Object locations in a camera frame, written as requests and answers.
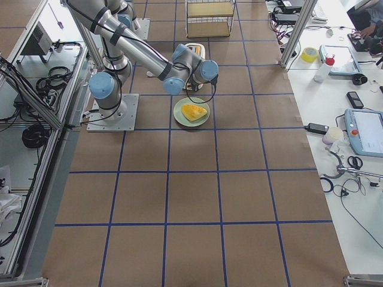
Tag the white paper cup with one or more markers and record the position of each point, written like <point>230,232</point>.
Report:
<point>332,135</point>

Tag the yellow bread slice on plate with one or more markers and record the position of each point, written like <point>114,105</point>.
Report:
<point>193,112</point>

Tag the green plate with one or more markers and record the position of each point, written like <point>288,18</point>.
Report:
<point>182,119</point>

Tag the yellow tape roll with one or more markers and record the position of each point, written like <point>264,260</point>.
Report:
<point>309,54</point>

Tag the black phone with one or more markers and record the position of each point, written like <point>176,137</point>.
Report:
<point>354,100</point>

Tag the blue teach pendant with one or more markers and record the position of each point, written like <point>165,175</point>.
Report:
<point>364,129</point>

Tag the wire shelf rack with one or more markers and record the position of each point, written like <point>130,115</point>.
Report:
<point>209,18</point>

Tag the white bottle red cap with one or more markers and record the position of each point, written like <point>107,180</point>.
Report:
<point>325,69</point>

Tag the aluminium frame post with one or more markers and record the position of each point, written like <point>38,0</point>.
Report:
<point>303,18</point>

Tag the white toaster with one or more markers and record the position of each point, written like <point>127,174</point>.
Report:
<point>199,49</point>

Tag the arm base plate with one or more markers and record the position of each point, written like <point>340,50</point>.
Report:
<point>123,120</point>
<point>140,27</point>

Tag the grey control box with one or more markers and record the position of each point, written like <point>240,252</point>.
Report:
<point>38,44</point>

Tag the black power adapter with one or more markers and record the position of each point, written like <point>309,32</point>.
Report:
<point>316,128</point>

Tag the blue tablet case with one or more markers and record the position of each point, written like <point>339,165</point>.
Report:
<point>345,62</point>

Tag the black scissors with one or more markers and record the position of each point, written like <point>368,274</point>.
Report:
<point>355,162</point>

